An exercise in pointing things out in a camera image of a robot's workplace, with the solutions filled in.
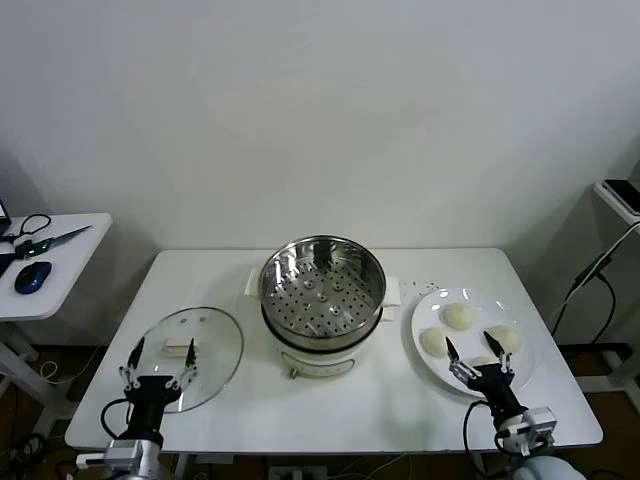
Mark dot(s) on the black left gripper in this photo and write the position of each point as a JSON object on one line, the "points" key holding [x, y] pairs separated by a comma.
{"points": [[150, 392]]}

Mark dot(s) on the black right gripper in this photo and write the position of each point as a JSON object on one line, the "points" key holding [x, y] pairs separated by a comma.
{"points": [[495, 385]]}

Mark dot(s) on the white steamed baozi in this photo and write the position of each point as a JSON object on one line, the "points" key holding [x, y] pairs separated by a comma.
{"points": [[433, 342], [507, 340], [459, 316], [481, 361]]}

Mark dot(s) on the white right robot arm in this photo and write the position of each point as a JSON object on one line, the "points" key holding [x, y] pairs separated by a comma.
{"points": [[545, 467]]}

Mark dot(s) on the steel steamer basket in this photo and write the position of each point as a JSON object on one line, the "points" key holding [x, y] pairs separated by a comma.
{"points": [[300, 320]]}

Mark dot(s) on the white round plate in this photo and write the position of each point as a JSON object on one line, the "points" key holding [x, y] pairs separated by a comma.
{"points": [[432, 312]]}

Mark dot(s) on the white side table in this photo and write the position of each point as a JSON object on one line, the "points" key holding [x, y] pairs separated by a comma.
{"points": [[75, 260]]}

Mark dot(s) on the blue computer mouse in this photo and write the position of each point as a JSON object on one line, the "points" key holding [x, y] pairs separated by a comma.
{"points": [[32, 276]]}

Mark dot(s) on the black phone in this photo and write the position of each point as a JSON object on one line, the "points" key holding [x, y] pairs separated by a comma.
{"points": [[622, 195]]}

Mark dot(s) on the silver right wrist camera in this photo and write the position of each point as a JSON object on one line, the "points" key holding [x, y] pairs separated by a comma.
{"points": [[539, 425]]}

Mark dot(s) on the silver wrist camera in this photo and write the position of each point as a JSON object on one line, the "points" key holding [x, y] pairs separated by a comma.
{"points": [[122, 452], [539, 425]]}

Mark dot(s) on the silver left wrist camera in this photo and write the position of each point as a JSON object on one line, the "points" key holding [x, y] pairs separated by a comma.
{"points": [[122, 452]]}

